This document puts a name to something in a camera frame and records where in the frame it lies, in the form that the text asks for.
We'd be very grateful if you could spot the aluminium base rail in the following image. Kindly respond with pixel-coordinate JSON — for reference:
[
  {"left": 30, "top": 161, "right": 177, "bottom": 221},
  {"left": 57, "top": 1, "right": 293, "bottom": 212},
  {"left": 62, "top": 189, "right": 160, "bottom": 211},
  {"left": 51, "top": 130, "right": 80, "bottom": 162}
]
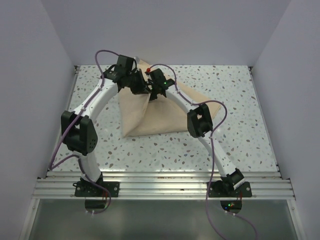
[{"left": 32, "top": 171, "right": 295, "bottom": 200}]

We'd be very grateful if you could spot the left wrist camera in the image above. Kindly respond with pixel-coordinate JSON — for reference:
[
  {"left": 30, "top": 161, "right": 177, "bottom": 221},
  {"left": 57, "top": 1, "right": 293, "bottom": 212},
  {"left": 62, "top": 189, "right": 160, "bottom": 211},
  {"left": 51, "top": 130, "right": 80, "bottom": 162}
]
[{"left": 134, "top": 56, "right": 141, "bottom": 64}]

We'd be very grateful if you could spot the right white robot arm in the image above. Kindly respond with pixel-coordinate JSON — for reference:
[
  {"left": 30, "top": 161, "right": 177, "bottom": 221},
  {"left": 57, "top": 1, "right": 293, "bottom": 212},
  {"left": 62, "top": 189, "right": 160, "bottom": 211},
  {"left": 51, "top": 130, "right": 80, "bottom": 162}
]
[{"left": 146, "top": 68, "right": 245, "bottom": 197}]

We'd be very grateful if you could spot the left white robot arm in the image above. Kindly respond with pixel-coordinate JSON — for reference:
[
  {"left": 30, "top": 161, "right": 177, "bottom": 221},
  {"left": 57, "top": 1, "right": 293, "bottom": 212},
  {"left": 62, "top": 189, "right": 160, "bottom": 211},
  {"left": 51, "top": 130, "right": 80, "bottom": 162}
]
[{"left": 61, "top": 55, "right": 151, "bottom": 197}]

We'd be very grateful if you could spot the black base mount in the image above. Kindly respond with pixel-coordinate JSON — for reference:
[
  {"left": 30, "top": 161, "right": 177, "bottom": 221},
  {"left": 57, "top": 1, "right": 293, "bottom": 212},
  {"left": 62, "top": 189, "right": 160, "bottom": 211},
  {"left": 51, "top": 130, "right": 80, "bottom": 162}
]
[
  {"left": 206, "top": 180, "right": 253, "bottom": 198},
  {"left": 72, "top": 181, "right": 120, "bottom": 198}
]

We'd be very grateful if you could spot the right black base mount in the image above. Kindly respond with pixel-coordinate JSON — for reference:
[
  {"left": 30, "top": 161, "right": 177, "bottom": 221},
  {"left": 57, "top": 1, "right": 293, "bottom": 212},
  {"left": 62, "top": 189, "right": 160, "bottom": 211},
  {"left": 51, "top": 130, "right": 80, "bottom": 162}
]
[{"left": 206, "top": 180, "right": 253, "bottom": 198}]

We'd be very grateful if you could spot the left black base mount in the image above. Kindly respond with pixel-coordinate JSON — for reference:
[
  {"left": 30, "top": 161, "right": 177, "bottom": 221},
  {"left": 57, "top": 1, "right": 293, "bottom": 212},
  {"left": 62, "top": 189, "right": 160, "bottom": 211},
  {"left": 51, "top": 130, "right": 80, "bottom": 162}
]
[{"left": 72, "top": 181, "right": 120, "bottom": 198}]

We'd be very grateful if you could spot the beige cloth drape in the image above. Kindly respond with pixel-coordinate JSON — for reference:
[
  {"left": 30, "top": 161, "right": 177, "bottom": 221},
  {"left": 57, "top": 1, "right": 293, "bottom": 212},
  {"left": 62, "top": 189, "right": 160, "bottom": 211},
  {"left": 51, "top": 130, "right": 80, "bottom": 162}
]
[{"left": 118, "top": 57, "right": 222, "bottom": 138}]

